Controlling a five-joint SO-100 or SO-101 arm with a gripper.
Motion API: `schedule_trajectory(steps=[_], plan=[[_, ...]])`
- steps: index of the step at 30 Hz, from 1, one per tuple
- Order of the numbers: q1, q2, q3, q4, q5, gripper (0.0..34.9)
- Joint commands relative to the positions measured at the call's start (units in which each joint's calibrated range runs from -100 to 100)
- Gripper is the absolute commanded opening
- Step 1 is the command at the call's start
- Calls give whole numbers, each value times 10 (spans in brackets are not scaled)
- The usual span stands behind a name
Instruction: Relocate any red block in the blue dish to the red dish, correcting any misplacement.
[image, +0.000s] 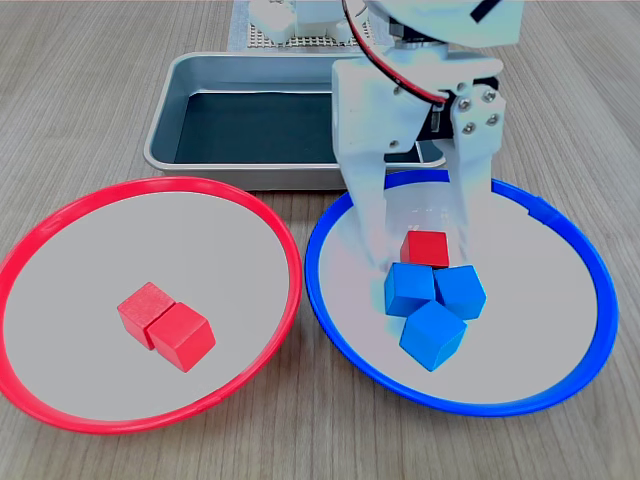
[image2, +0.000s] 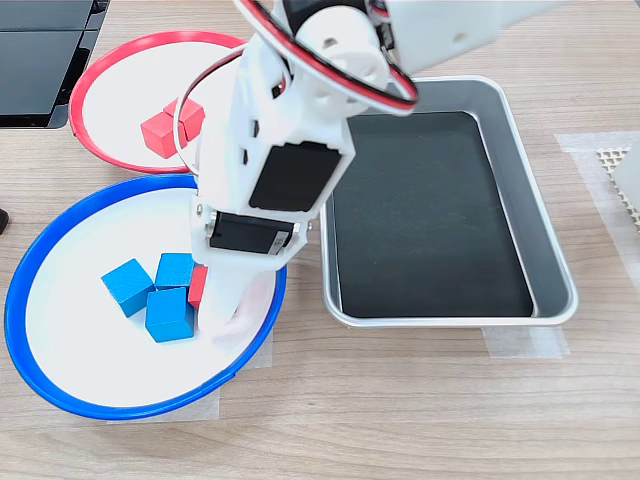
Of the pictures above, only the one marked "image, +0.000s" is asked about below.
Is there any red-rimmed white plate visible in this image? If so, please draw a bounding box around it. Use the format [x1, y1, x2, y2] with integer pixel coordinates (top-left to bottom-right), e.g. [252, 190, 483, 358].
[0, 175, 304, 435]

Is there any blue-rimmed white plate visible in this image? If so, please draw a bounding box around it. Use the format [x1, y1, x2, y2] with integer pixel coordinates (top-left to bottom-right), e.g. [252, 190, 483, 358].
[304, 169, 620, 419]

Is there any steel tray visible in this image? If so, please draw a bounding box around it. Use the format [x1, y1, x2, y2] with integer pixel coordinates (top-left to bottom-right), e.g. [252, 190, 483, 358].
[143, 51, 447, 192]

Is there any black tray mat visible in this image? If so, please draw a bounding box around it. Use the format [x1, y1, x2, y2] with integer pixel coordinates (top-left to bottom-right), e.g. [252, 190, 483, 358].
[173, 90, 426, 165]

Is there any red and black cable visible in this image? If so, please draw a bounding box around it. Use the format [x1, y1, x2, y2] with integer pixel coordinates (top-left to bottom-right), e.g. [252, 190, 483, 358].
[341, 0, 448, 105]

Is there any pale perforated base plate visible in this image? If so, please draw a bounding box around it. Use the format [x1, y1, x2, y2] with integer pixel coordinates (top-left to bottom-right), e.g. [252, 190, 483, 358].
[227, 0, 381, 53]

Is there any blue cube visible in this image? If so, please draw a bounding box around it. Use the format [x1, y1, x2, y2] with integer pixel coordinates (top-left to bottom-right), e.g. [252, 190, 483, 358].
[433, 264, 488, 321]
[383, 262, 437, 319]
[398, 298, 469, 373]

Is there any red cube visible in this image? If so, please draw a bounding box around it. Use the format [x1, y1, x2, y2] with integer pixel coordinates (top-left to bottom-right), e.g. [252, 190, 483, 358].
[399, 229, 451, 270]
[146, 301, 217, 374]
[116, 281, 177, 351]

